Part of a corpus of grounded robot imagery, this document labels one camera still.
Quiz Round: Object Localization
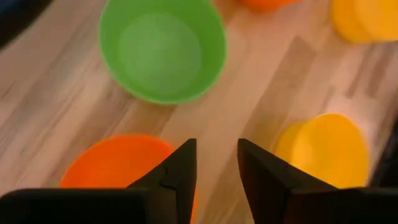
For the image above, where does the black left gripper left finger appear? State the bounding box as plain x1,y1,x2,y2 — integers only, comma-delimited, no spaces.
0,138,198,224

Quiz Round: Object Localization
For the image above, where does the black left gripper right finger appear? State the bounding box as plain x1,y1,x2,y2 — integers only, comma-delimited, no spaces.
237,138,398,224

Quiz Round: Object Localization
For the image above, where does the orange plastic mini bowl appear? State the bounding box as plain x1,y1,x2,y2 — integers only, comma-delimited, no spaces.
59,134,200,224
238,0,301,12

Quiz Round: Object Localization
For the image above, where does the yellow plastic mini bowl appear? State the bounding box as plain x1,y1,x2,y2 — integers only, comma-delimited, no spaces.
330,0,398,44
273,113,371,190

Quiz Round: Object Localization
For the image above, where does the green plastic mini bowl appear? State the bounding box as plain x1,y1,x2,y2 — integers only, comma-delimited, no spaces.
98,0,228,105

